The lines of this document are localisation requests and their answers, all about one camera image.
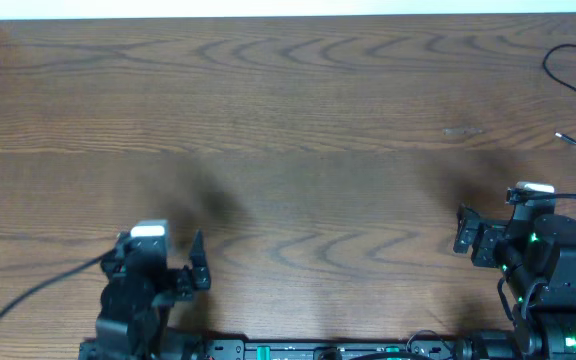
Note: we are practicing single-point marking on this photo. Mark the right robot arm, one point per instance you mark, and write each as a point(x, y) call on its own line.
point(535, 251)

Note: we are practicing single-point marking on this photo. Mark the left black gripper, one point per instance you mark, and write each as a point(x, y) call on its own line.
point(189, 278)

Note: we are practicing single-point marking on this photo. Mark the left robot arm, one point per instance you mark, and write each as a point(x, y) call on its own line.
point(141, 291)

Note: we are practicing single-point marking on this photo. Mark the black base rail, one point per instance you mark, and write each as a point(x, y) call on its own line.
point(185, 346)

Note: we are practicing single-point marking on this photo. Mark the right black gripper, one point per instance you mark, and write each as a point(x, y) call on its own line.
point(491, 234)

